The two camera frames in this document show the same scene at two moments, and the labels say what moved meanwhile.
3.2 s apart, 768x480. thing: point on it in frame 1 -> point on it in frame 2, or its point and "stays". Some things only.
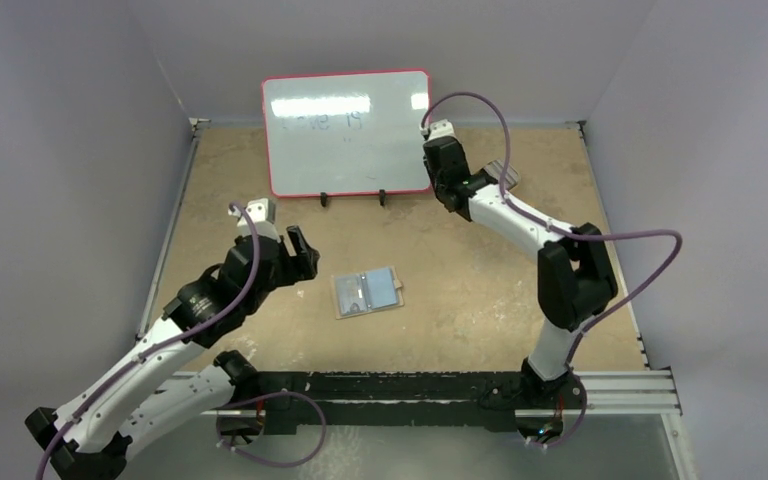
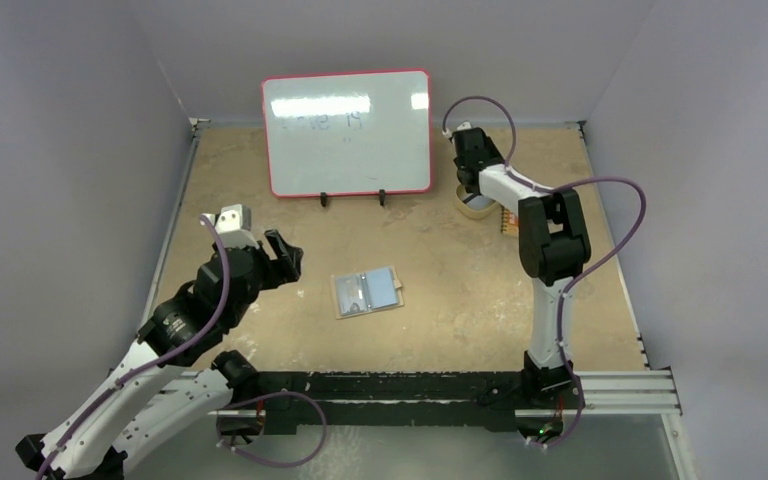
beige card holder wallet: x=368 y=292 stays
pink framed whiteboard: x=346 y=133 stays
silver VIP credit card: x=352 y=293 stays
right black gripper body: x=442 y=193 -> x=467 y=145
